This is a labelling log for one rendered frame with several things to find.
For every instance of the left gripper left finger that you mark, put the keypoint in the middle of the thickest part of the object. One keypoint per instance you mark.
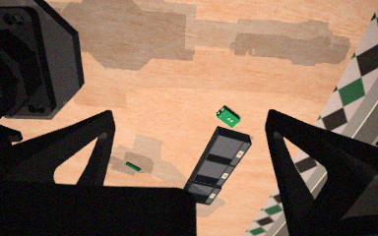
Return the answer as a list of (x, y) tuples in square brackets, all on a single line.
[(36, 159)]

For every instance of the green aaa battery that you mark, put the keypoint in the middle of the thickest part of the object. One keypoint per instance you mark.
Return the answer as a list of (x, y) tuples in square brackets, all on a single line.
[(133, 166)]

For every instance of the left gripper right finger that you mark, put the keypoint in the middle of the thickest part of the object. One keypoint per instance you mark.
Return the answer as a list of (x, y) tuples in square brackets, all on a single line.
[(351, 189)]

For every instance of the dark grey rack of bins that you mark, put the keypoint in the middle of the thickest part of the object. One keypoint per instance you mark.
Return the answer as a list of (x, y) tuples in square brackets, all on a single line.
[(224, 145)]

